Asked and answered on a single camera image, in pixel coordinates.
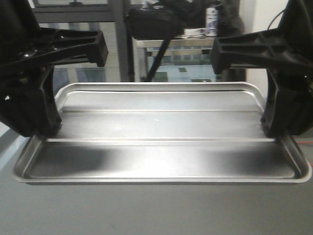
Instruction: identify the white spray bottle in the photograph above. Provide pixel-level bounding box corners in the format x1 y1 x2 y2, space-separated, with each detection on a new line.
206 7 218 37

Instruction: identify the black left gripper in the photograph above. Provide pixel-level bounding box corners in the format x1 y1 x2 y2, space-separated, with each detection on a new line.
0 0 108 137

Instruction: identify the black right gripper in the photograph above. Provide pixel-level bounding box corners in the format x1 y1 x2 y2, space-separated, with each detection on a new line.
211 0 313 137

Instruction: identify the silver metal tray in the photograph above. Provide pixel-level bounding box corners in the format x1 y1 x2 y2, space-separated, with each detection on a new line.
13 82 313 185

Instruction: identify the black bag on table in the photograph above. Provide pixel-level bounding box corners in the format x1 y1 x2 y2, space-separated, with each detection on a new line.
126 0 186 83

